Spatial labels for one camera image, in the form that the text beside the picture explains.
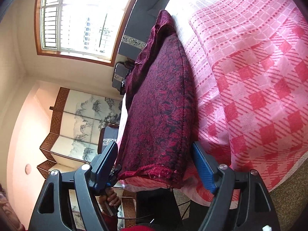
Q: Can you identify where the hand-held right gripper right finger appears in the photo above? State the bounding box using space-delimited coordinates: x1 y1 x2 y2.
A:
191 141 281 231

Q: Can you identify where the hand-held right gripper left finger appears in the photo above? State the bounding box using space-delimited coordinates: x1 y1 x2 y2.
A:
28 141 119 231

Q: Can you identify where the red floral pillow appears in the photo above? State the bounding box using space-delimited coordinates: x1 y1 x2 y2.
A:
117 10 200 189

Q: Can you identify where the person's left forearm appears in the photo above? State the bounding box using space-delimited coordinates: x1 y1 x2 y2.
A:
100 210 119 231

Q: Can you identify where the person's left hand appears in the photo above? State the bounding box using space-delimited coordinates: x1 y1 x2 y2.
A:
99 188 121 209

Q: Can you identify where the grey cushioned wooden chair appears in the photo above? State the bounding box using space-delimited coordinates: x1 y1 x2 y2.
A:
97 124 120 156
112 61 136 95

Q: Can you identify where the black box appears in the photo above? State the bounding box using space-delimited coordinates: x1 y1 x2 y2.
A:
135 187 191 227

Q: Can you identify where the painted folding screen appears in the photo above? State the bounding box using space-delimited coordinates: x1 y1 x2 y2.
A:
36 87 138 231

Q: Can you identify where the pink plaid blanket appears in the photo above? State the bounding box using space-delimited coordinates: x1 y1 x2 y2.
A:
120 0 308 209

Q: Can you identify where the wooden framed window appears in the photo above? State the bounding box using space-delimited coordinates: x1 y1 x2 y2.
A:
35 0 145 67

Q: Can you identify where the grey patterned bed headboard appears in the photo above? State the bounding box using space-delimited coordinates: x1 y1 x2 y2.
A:
117 0 179 59

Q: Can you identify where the black cable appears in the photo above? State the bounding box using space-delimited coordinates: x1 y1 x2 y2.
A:
177 200 191 220

